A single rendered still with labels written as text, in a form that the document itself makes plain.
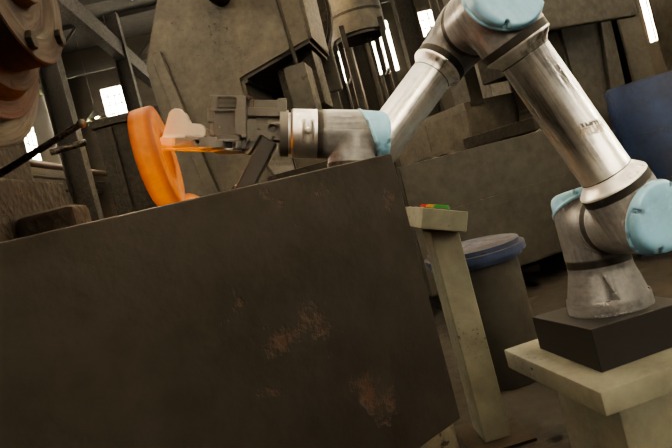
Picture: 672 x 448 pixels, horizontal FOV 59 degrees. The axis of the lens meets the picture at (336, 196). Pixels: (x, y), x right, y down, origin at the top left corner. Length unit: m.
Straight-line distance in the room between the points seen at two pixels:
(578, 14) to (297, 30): 1.79
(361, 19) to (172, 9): 6.14
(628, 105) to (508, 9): 2.94
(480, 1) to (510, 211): 2.18
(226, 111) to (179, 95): 2.80
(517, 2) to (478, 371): 0.93
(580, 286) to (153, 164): 0.78
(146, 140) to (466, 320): 0.96
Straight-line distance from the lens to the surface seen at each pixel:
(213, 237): 0.23
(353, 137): 0.88
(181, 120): 0.91
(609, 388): 1.07
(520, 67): 1.00
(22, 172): 1.35
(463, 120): 4.58
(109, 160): 5.16
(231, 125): 0.89
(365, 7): 9.73
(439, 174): 2.88
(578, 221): 1.13
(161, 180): 0.86
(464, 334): 1.54
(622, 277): 1.17
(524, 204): 3.12
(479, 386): 1.58
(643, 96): 3.83
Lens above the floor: 0.71
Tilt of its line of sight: 1 degrees down
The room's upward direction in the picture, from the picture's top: 15 degrees counter-clockwise
